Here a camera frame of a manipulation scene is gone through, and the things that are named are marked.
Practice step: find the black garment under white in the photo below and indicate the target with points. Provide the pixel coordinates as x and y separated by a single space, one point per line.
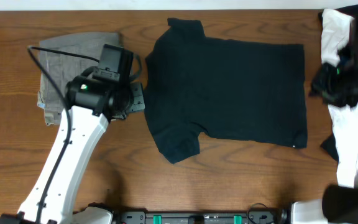
329 145

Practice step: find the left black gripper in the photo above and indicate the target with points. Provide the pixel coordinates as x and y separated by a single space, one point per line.
139 106

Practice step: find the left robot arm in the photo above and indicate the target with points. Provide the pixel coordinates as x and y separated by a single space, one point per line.
94 102

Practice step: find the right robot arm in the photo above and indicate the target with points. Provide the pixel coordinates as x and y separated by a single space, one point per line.
339 203

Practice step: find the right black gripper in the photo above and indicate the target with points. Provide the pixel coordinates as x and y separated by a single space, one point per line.
319 89

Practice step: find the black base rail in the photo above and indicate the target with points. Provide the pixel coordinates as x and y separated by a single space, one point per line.
258 217

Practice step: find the folded grey khaki pants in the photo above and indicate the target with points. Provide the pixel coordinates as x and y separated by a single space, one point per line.
63 68

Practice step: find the black t-shirt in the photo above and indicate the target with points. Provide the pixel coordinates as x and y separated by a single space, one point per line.
227 89

